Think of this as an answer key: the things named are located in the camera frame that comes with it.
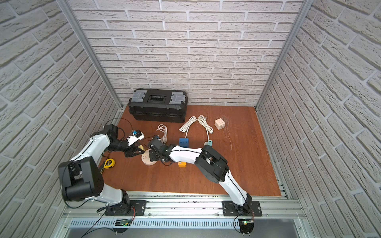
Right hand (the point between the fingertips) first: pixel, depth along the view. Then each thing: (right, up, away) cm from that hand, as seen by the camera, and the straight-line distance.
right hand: (154, 154), depth 91 cm
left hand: (-6, +6, -5) cm, 10 cm away
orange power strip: (+18, -5, -4) cm, 19 cm away
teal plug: (+35, +8, 0) cm, 36 cm away
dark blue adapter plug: (+19, +8, -1) cm, 20 cm away
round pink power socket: (-5, -2, -3) cm, 6 cm away
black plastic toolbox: (+1, +31, +7) cm, 32 cm away
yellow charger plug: (-5, +6, -8) cm, 11 cm away
